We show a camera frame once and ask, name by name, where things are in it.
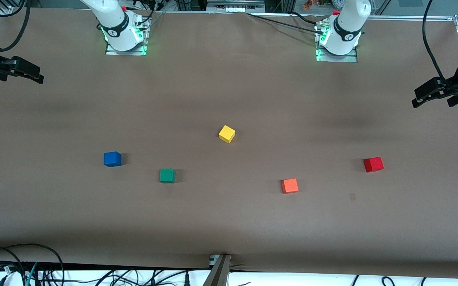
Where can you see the red wooden block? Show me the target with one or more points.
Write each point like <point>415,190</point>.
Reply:
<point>373,164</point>

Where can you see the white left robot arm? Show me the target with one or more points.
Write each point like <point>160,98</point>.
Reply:
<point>346,28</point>

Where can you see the blue wooden block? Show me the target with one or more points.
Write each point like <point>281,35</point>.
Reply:
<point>112,159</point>

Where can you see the orange wooden block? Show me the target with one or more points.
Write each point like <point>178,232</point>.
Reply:
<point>290,186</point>

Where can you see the green wooden block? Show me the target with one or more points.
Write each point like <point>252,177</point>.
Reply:
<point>167,175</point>

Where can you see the yellow wooden block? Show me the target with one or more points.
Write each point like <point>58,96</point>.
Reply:
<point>226,134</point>

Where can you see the brown table cover sheet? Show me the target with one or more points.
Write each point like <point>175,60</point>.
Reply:
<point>229,79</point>

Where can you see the white side desk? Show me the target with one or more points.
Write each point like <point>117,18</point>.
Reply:
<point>332,281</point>

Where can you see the aluminium arm base plate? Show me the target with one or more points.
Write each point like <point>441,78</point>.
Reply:
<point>322,58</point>
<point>111,51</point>

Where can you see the aluminium camera post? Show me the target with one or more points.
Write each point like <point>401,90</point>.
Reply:
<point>219,274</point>

